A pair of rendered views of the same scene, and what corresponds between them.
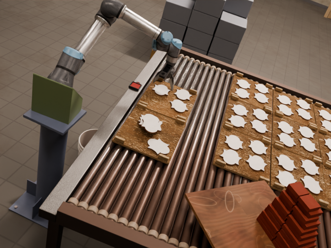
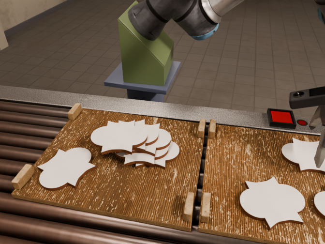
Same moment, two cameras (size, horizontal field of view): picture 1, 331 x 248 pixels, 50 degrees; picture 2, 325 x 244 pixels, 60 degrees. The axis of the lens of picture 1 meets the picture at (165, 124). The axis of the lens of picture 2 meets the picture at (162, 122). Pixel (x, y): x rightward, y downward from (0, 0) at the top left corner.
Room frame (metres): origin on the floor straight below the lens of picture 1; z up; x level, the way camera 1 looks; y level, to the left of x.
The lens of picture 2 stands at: (1.88, -0.45, 1.45)
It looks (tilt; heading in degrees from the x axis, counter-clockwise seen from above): 38 degrees down; 97
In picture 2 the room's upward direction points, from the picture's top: straight up
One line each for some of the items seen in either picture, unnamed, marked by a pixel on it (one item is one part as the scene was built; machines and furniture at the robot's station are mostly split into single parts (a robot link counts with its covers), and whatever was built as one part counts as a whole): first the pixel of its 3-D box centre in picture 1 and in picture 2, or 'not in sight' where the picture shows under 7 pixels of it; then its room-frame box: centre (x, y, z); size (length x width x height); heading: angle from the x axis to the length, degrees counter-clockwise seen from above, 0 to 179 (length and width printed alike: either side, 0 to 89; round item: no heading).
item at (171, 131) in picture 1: (151, 132); (122, 156); (1.71, 0.06, 0.93); 0.41 x 0.35 x 0.02; 175
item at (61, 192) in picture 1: (126, 102); (222, 123); (1.99, 0.30, 0.88); 2.08 x 0.09 x 0.06; 176
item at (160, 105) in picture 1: (168, 99); (289, 179); (2.13, 0.03, 0.93); 0.41 x 0.35 x 0.02; 176
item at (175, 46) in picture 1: (174, 47); not in sight; (2.23, 0.10, 1.27); 0.09 x 0.08 x 0.11; 106
